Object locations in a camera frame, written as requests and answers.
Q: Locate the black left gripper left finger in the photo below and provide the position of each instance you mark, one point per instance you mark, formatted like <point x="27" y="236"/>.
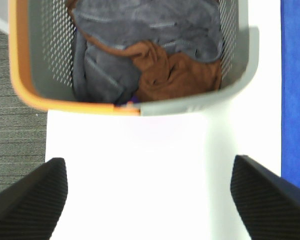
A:
<point x="31" y="207"/>

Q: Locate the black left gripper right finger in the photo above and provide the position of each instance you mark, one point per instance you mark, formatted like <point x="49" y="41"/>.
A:
<point x="269" y="206"/>

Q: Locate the blue towel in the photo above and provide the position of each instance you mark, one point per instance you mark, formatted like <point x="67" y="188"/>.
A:
<point x="290" y="93"/>

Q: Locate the brown towel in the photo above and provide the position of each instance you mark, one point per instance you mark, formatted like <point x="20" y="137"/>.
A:
<point x="179" y="75"/>

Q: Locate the grey towel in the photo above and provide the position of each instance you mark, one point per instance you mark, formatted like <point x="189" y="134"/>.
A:
<point x="144" y="45"/>

